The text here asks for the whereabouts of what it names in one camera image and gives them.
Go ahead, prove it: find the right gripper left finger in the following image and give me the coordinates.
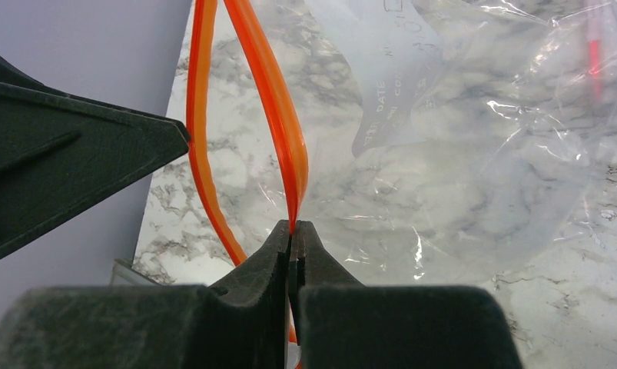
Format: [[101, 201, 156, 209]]
[[0, 221, 290, 368]]

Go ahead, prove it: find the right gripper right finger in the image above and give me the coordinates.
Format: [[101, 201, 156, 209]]
[[289, 221, 522, 368]]

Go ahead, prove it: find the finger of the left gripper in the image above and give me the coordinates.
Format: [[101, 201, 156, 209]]
[[0, 56, 191, 260]]

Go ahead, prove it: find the clear orange-zip plastic bag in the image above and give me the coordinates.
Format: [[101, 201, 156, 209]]
[[185, 0, 617, 369]]

